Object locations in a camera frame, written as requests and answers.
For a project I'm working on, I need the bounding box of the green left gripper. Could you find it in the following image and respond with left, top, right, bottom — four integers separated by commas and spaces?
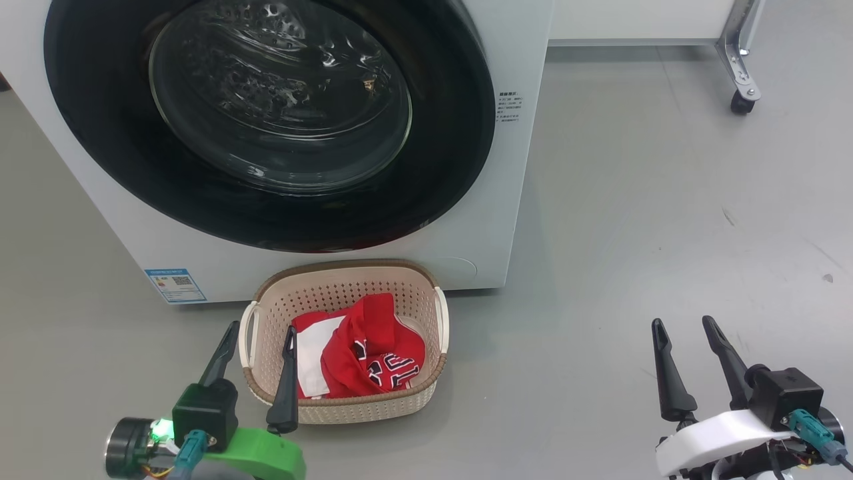
105, 320, 307, 480

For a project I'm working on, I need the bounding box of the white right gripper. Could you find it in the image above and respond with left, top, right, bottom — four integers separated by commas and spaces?
651, 315, 846, 477

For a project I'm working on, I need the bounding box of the red and white jersey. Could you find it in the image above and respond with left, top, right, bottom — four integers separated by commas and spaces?
291, 292, 426, 399

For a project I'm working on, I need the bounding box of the black washing machine glass door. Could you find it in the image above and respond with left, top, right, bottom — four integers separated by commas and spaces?
43, 0, 497, 254

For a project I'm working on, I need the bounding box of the white front-load washing machine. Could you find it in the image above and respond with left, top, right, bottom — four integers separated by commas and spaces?
0, 0, 554, 305

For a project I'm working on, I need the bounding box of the beige perforated laundry basket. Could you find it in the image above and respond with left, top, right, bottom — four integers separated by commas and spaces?
239, 259, 450, 425

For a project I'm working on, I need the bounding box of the blue energy label sticker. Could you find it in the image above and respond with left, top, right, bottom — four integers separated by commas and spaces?
145, 268, 207, 305

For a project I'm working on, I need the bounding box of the metal cart leg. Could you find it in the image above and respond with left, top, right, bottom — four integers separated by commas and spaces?
715, 0, 767, 101

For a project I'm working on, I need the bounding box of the white cabinet panel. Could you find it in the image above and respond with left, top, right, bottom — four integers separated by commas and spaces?
548, 0, 737, 46

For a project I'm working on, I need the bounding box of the black cable teal connector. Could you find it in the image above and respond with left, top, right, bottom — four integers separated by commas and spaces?
170, 430, 209, 480
788, 410, 853, 471

